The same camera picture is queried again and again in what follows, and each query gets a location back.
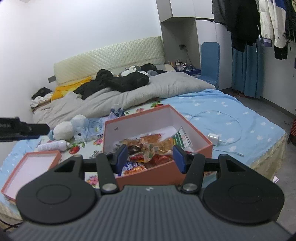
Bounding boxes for orange seasoning packet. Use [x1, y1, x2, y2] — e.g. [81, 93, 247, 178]
[117, 162, 147, 177]

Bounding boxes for clear brown dried snack packet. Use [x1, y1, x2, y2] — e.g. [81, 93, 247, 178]
[113, 133, 174, 163]

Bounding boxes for red foil snack packet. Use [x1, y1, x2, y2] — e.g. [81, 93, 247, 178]
[146, 154, 173, 168]

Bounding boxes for floral plastic tablecloth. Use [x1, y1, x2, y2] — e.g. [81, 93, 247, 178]
[34, 100, 218, 193]

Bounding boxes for pink box lid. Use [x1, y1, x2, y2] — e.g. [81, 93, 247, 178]
[1, 151, 62, 203]

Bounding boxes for blue white plastic bag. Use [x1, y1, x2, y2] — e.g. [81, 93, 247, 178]
[70, 104, 125, 143]

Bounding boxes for blue white plush toy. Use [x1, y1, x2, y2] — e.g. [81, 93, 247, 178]
[48, 114, 86, 141]

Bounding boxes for white spray bottle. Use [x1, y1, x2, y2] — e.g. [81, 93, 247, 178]
[37, 140, 70, 152]

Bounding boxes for light blue bedsheet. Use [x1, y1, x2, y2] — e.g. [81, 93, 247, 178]
[0, 87, 289, 216]

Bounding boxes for pink deep box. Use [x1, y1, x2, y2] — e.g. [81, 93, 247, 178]
[103, 105, 213, 188]

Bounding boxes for yellow pillow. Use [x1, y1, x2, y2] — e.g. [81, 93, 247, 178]
[51, 76, 92, 101]

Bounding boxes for grey duvet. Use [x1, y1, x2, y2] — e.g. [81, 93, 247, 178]
[33, 72, 215, 129]

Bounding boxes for black clothes pile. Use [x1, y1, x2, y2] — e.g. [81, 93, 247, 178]
[73, 63, 166, 100]

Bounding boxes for blue curtain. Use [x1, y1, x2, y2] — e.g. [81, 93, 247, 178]
[232, 39, 264, 99]

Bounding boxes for blue chair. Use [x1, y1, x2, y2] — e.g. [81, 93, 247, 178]
[200, 42, 220, 89]

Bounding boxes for cream padded headboard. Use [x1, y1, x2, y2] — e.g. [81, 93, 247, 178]
[54, 36, 165, 86]

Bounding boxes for hanging clothes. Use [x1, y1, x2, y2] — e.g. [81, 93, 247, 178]
[212, 1, 295, 60]

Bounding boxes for white charger with cable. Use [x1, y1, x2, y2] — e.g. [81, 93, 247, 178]
[183, 110, 244, 157]

